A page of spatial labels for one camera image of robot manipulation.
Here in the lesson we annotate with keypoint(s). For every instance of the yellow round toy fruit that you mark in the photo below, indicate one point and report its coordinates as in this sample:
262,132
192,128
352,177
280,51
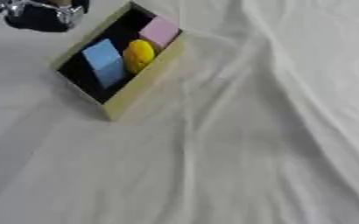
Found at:
138,55

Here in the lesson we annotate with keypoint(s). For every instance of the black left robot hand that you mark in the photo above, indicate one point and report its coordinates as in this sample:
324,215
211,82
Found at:
37,18

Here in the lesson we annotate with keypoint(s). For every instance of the blue rectangular block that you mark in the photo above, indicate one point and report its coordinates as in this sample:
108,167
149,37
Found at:
106,62

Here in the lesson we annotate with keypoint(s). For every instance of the pink square block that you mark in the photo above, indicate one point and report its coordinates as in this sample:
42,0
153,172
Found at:
159,31

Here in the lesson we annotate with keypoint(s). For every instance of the tan cardboard box black inside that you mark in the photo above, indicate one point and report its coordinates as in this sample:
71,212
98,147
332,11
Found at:
139,87

